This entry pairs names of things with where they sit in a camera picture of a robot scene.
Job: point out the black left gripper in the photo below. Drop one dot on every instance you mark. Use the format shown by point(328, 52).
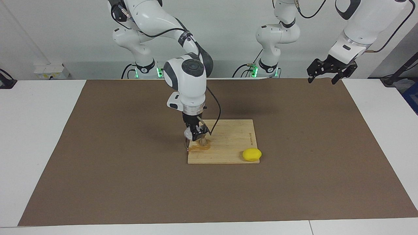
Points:
point(336, 67)

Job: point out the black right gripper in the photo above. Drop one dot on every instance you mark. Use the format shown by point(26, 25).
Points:
point(192, 119)

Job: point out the steel double jigger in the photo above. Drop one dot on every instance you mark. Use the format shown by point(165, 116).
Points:
point(203, 142)

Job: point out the small clear glass cup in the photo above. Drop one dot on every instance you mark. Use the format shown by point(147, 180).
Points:
point(187, 133)

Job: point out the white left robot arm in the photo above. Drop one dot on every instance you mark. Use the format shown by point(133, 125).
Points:
point(365, 23)

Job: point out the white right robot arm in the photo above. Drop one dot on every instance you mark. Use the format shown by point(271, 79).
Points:
point(186, 85)

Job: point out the wooden cutting board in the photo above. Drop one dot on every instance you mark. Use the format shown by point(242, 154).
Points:
point(235, 140)

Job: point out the yellow lemon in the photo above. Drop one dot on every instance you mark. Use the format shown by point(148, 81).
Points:
point(251, 154)

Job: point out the black stand pole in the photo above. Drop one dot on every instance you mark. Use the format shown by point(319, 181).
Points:
point(390, 80)

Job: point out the blue crate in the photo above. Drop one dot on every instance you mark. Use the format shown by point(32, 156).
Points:
point(412, 94)

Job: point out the brown table mat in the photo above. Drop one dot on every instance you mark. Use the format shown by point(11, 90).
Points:
point(130, 195)

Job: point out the white wall socket strip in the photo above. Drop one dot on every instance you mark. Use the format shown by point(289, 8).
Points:
point(49, 70)

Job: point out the black clamp mount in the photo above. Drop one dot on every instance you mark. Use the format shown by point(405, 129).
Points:
point(6, 83)

